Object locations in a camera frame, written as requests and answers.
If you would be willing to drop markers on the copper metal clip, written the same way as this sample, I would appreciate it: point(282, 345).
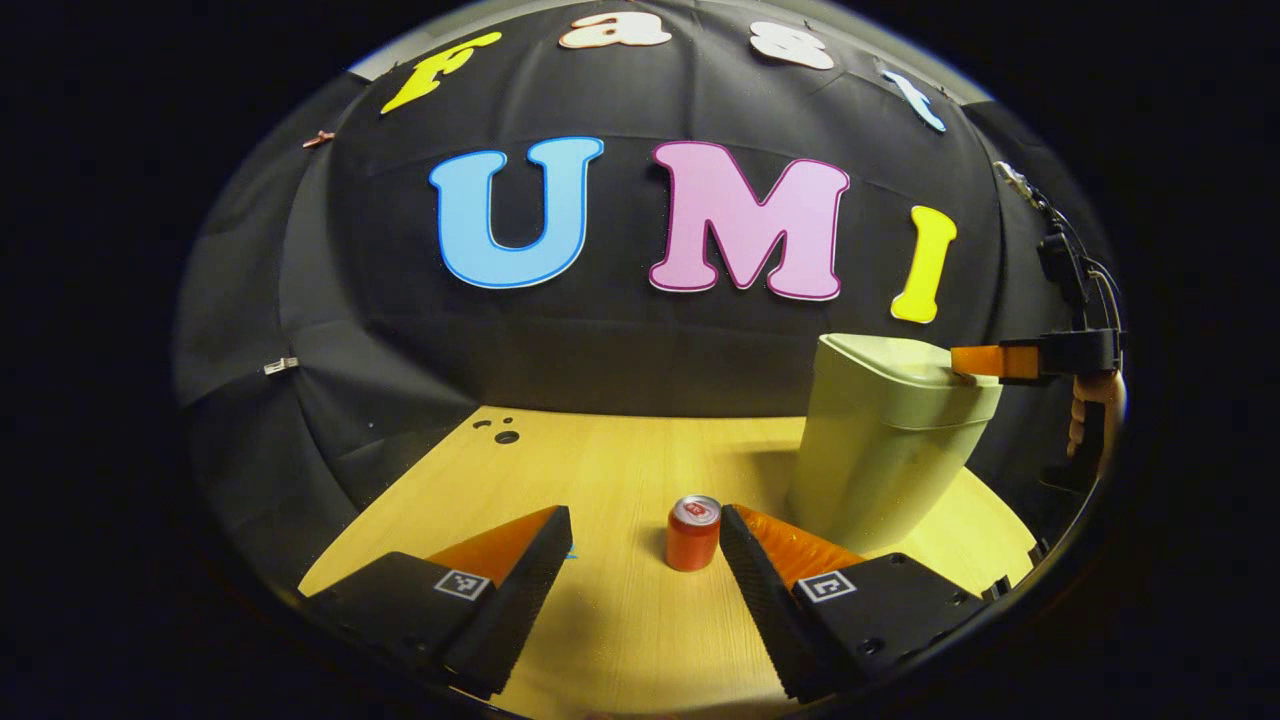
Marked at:
point(318, 139)

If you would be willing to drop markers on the black backdrop cloth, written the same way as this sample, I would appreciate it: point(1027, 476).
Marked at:
point(620, 350)

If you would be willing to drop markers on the pale green desktop garbage bin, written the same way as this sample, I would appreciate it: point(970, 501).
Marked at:
point(880, 450)

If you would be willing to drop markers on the orange pop can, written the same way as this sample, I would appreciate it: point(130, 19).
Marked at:
point(692, 540)

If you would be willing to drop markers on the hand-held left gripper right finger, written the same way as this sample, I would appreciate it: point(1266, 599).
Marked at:
point(775, 610)

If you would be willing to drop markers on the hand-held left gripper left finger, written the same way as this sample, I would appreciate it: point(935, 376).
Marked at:
point(510, 610)

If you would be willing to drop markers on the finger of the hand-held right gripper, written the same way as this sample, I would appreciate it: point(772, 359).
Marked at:
point(990, 362)

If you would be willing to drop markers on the wooden desktop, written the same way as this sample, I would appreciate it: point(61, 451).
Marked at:
point(620, 480)

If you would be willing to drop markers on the silver metal clip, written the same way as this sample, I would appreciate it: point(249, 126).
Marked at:
point(281, 366)

